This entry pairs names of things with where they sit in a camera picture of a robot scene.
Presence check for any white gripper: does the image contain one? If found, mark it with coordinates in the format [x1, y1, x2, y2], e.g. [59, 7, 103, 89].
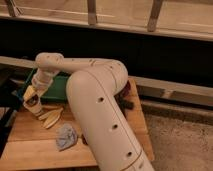
[23, 70, 54, 101]

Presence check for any white paper cup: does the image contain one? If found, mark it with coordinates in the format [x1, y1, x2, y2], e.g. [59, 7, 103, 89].
[23, 101, 43, 116]

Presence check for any small metal cup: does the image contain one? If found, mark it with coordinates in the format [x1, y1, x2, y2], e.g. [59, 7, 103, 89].
[27, 96, 40, 107]

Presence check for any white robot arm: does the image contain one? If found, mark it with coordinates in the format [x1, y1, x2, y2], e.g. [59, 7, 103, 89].
[24, 52, 154, 171]

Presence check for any green plastic tray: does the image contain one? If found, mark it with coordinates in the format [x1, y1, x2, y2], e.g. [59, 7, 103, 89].
[17, 69, 69, 103]

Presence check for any black side stand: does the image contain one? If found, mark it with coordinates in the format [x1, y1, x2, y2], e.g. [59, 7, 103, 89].
[0, 69, 20, 156]

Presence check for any wooden table board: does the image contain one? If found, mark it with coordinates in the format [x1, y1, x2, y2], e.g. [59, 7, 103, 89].
[0, 78, 155, 171]

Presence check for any crumpled blue cloth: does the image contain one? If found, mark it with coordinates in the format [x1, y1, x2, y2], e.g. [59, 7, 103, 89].
[56, 123, 78, 151]

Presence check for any dark grape bunch toy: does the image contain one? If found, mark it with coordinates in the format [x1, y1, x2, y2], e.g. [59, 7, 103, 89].
[81, 134, 88, 145]

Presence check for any dark red bowl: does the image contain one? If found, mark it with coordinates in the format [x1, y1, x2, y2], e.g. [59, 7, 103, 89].
[120, 81, 131, 98]

